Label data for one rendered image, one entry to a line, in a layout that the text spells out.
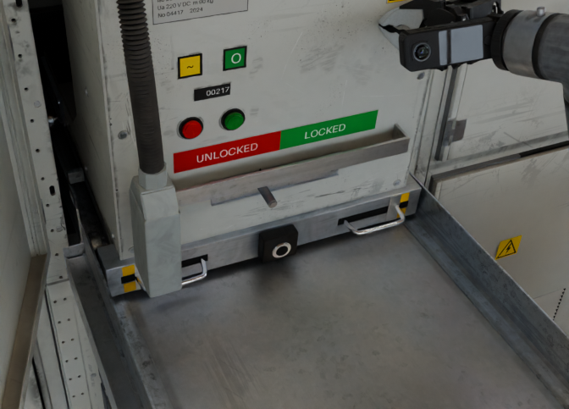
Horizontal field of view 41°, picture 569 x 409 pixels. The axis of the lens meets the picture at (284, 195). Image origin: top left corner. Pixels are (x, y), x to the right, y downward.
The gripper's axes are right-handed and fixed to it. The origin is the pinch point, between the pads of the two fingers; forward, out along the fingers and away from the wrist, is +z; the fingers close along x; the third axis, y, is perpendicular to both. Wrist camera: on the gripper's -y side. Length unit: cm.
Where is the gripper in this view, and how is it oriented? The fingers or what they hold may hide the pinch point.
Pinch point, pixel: (382, 25)
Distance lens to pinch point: 106.8
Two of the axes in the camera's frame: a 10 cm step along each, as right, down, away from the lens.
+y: 7.7, -3.7, 5.3
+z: -6.3, -2.8, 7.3
